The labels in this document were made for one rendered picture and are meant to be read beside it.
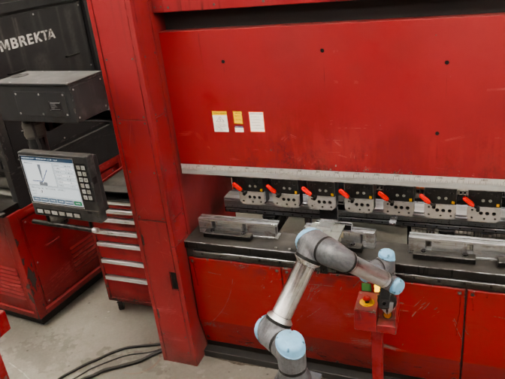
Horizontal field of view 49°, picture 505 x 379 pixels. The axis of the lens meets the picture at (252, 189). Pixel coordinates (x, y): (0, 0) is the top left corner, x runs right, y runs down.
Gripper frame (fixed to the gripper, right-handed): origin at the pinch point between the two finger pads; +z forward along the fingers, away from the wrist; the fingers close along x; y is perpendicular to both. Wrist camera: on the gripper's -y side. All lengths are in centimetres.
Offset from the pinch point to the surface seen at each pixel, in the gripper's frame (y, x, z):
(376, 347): -3.0, 5.4, 21.1
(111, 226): 56, 193, 2
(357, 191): 38, 19, -46
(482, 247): 36, -42, -18
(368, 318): -6.4, 8.0, -1.1
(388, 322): -3.4, -1.2, 2.5
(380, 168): 39, 7, -59
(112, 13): 30, 133, -145
